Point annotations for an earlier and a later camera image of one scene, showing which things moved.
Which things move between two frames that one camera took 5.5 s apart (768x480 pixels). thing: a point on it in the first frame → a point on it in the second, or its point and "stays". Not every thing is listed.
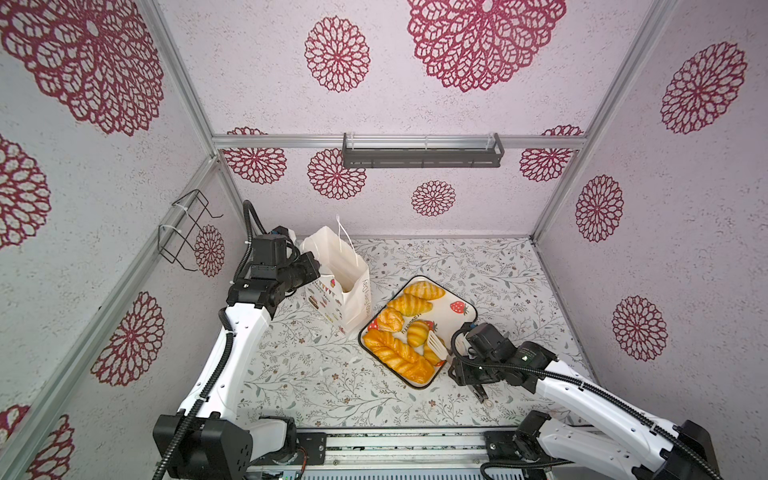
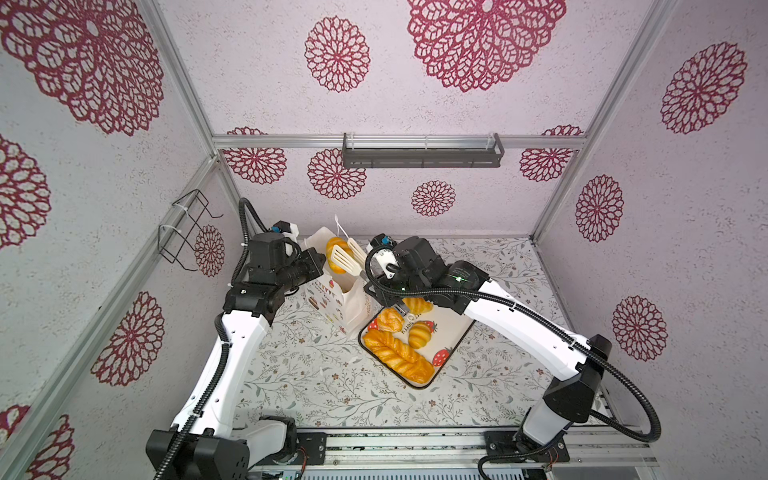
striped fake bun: x=417 y=333 stays
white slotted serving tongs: x=438 y=345 → x=352 y=262
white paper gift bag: x=341 y=295 stays
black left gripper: x=311 y=267 stays
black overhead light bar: x=421 y=150 stays
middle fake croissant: x=410 y=305 stays
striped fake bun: x=430 y=355 → x=336 y=240
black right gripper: x=459 y=370 → x=384 y=293
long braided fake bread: x=399 y=357 stays
